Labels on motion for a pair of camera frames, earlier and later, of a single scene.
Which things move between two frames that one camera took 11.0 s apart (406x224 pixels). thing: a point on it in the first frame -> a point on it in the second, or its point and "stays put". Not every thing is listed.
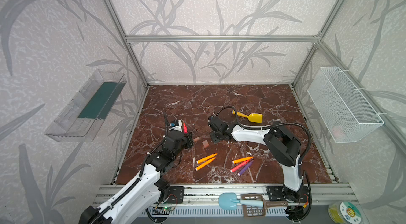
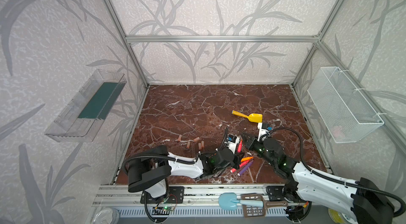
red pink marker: (185, 128) -> (240, 147)
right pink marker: (239, 166) stays put
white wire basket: (347, 115) stays put
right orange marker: (240, 160) stays put
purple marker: (245, 168) stays put
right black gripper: (214, 128) -> (252, 143)
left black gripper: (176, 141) -> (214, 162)
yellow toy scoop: (256, 118) stays put
